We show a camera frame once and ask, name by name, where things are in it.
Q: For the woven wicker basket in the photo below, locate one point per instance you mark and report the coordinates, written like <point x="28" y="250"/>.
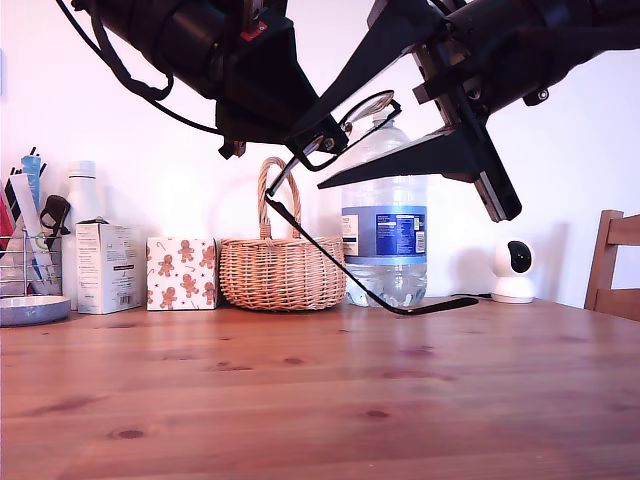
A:
<point x="280" y="275"/>

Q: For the large clear water bottle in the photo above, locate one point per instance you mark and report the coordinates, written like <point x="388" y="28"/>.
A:
<point x="385" y="235"/>

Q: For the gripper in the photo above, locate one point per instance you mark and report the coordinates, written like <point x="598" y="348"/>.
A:
<point x="480" y="55"/>
<point x="205" y="45"/>

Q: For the brown wooden chair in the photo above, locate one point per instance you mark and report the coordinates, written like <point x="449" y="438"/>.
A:
<point x="602" y="260"/>

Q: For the white insulated bottle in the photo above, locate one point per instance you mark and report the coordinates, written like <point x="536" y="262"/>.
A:
<point x="82" y="200"/>

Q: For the white printed carton box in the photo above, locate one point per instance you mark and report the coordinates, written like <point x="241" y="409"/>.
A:
<point x="107" y="270"/>

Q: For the small white round camera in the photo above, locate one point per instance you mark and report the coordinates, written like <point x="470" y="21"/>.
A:
<point x="510" y="291"/>

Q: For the grey purple ceramic dish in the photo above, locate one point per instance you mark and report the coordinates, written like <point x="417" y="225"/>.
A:
<point x="35" y="311"/>

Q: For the small black clip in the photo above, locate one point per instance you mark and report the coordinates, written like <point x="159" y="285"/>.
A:
<point x="55" y="212"/>

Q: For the grey wall plate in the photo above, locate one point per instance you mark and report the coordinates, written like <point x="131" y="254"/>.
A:
<point x="1" y="75"/>

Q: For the black white striped stick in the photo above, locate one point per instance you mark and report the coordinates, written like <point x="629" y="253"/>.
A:
<point x="35" y="152"/>

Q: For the gingerbread print tissue box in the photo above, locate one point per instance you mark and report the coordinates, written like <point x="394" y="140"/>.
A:
<point x="180" y="275"/>

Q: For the red packet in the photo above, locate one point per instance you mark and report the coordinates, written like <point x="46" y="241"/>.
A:
<point x="5" y="220"/>

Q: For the black thin-framed eyeglasses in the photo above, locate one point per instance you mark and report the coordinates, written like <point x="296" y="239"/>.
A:
<point x="372" y="109"/>

